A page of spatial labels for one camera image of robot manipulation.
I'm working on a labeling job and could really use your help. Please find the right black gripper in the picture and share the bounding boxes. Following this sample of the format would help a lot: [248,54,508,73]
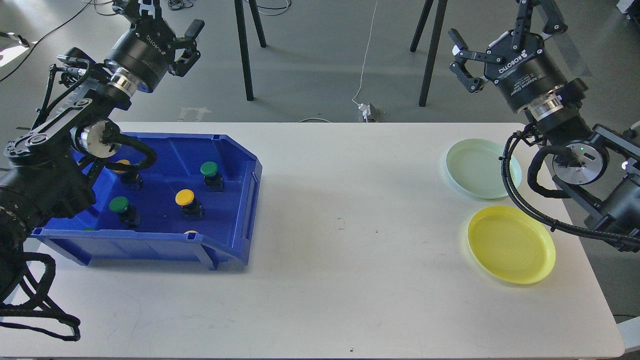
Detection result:
[448,0,568,114]

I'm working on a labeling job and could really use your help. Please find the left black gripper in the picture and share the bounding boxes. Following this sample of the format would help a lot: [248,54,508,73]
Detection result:
[104,0,205,93]

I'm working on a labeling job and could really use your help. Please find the yellow push button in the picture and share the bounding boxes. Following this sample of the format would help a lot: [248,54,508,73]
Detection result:
[174,188,204,220]
[114,170,144,191]

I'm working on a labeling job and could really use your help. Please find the green push button front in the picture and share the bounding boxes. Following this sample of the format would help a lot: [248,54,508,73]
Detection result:
[108,196,141,228]

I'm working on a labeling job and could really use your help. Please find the green push button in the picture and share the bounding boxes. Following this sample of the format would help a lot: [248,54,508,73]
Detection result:
[108,196,141,228]
[199,161,225,192]

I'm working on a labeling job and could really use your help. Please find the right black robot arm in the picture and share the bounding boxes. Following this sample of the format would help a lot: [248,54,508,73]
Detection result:
[448,0,640,253]

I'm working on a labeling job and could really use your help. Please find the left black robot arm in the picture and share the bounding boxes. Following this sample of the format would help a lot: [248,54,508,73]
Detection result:
[0,0,205,342]

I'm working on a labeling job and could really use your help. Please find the light green plate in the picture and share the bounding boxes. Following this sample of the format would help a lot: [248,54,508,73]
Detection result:
[444,138,508,200]

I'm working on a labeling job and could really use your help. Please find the yellow push button back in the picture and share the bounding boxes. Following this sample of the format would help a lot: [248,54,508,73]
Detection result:
[114,170,144,191]

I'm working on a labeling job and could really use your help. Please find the green push button back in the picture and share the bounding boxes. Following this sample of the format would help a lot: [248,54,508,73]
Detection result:
[199,161,225,192]

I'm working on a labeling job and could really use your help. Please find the yellow plate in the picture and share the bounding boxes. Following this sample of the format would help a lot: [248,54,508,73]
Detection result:
[466,205,557,285]

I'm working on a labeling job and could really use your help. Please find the black tripod legs right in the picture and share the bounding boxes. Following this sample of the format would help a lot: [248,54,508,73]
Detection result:
[409,0,448,108]

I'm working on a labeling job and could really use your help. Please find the black tripod legs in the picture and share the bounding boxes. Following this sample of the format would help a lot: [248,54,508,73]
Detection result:
[234,0,267,102]
[409,0,448,108]

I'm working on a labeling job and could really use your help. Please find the black tripod legs left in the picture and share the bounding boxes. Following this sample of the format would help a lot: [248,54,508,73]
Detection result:
[234,0,267,102]

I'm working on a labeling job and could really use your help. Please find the white power adapter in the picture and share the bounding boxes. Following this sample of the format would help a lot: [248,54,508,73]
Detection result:
[358,103,380,123]

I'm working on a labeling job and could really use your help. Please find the blue plastic bin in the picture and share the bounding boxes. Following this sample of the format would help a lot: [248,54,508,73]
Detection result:
[32,132,262,270]

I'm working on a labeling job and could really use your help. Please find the white cable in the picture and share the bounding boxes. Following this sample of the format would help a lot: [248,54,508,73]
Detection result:
[351,0,379,107]

